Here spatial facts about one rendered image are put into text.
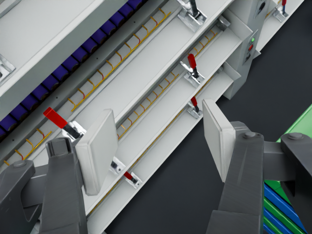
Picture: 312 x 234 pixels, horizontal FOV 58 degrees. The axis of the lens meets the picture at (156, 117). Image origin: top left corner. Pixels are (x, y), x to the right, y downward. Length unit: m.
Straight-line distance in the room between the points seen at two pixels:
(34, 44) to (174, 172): 0.74
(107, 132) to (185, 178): 0.77
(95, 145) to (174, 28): 0.36
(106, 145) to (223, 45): 0.57
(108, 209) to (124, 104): 0.43
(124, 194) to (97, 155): 0.65
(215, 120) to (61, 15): 0.18
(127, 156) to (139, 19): 0.30
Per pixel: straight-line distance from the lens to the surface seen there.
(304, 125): 0.50
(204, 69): 0.68
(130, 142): 0.62
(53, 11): 0.29
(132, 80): 0.45
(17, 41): 0.29
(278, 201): 0.59
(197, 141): 0.97
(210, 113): 0.17
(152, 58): 0.47
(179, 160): 0.95
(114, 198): 0.81
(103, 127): 0.18
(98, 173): 0.16
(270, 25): 1.03
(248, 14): 0.68
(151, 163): 0.81
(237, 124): 0.17
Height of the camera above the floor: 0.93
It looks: 66 degrees down
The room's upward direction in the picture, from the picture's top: 21 degrees counter-clockwise
